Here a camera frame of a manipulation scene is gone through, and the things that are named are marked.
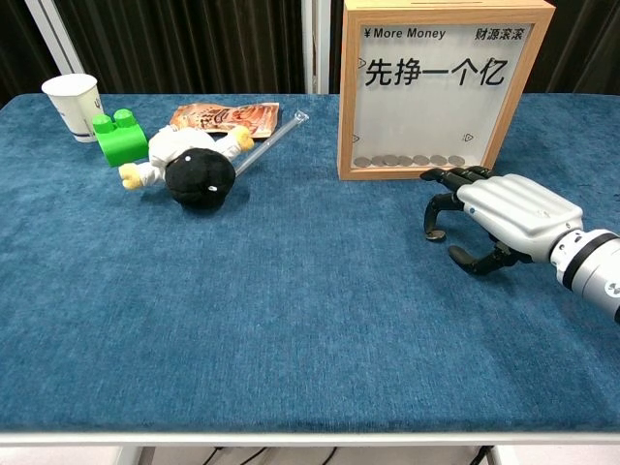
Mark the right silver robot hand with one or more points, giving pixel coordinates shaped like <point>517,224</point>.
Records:
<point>518,208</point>

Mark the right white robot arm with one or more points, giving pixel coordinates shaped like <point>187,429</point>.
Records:
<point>591,271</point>

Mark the blue table cloth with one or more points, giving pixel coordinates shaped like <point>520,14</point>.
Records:
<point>290,315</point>

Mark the clear glass tube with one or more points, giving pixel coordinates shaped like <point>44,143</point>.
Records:
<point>271,140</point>

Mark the orange snack pouch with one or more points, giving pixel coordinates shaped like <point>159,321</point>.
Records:
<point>227,116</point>

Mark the plush doll with black head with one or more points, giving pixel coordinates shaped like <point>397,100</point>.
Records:
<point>194,164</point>

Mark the green toy building block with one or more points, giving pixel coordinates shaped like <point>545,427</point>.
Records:
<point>121,143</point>

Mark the white paper cup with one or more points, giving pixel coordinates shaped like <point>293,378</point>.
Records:
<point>72,106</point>

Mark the wooden coin bank box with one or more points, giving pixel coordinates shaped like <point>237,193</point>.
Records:
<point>349,97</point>

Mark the white partition post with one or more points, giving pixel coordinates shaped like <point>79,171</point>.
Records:
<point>315,43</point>
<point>53,34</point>

